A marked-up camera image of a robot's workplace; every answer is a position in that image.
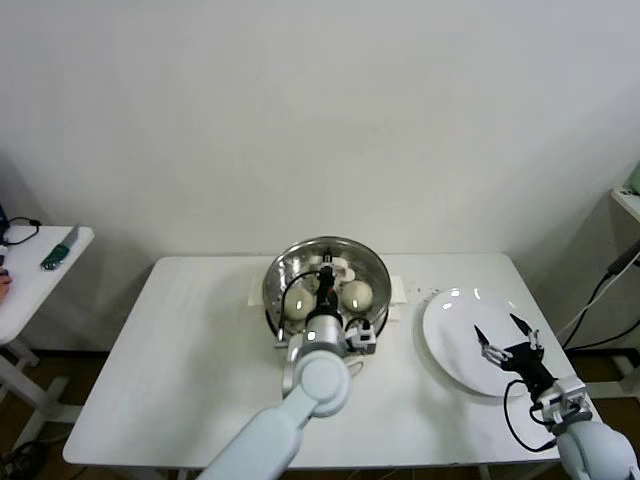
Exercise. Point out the white round plate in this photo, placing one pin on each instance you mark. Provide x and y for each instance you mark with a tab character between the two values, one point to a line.
450	320

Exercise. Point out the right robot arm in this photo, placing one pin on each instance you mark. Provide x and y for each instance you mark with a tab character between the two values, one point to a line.
590	450

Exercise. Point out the white side table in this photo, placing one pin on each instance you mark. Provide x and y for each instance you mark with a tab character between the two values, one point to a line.
35	300

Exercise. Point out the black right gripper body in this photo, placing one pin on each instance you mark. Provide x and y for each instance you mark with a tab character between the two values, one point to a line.
525	370

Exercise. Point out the white shelf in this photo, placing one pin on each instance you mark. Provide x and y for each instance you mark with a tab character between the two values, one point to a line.
627	202

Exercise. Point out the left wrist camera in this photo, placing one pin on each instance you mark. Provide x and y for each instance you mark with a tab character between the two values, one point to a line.
361	339

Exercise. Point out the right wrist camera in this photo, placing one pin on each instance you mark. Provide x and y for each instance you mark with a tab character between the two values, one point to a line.
562	405

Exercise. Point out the person hand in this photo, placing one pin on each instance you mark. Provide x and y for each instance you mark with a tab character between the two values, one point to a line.
4	285

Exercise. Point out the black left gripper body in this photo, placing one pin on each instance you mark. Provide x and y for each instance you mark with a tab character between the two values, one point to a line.
328	292

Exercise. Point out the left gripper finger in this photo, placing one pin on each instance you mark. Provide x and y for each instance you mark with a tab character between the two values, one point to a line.
328	258

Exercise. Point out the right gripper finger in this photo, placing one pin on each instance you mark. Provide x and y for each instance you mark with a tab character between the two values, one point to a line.
485	342
522	327

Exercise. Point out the pale green object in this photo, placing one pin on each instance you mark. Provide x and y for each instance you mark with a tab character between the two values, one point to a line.
635	180

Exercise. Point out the stainless steel steamer basket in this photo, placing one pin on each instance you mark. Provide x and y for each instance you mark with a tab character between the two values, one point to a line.
254	292

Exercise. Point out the glass pot lid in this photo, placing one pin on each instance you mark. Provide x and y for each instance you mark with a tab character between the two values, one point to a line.
370	270

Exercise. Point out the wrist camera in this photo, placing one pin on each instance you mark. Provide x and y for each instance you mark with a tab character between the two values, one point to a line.
562	405
361	339

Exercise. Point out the black power plug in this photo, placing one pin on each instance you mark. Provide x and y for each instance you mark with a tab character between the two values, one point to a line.
622	262

